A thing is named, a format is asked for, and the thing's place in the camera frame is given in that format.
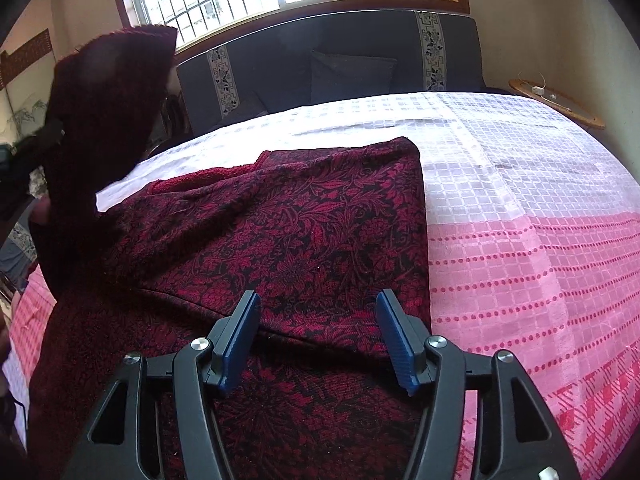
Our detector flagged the bamboo painting wall panel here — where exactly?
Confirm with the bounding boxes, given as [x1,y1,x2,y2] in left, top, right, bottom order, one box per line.
[0,28,55,138]

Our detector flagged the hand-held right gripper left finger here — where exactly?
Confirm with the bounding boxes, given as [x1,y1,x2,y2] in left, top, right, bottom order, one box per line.
[62,290,262,480]

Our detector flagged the dark grey square cushion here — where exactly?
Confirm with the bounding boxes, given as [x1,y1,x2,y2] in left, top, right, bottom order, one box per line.
[309,51,398,106]

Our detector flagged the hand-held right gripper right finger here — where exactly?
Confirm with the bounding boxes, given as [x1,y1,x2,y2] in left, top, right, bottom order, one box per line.
[375,288,583,480]

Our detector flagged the dark grey pillow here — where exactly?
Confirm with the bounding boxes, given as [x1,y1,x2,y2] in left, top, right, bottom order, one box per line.
[216,91,272,128]

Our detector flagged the white charger cable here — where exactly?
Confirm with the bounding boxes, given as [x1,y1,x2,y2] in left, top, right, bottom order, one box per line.
[517,74,549,95]

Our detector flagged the red floral knit garment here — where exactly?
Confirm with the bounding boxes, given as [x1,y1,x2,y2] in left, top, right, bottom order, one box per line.
[27,24,433,480]

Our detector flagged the pink white checked blanket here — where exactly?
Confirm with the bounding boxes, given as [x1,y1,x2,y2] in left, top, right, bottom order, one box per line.
[2,91,640,480]

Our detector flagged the dark cloth pile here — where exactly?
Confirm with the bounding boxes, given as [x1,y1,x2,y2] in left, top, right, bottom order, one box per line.
[0,135,48,223]

